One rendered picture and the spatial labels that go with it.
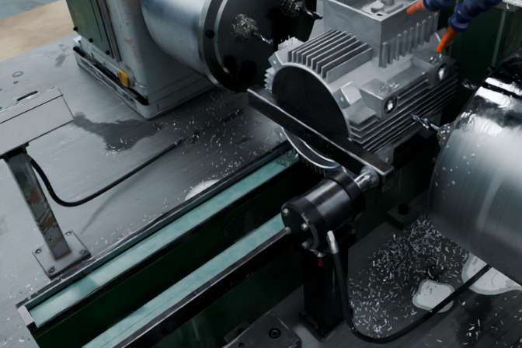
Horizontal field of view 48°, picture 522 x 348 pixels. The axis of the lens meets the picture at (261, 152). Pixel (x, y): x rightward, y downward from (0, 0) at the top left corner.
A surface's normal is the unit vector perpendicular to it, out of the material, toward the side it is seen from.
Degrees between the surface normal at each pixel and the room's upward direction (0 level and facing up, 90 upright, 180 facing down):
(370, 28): 90
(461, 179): 73
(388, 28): 90
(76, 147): 0
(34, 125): 60
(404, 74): 0
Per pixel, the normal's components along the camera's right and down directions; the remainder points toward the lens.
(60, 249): 0.64, 0.46
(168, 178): -0.09, -0.76
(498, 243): -0.76, 0.49
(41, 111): 0.50, 0.01
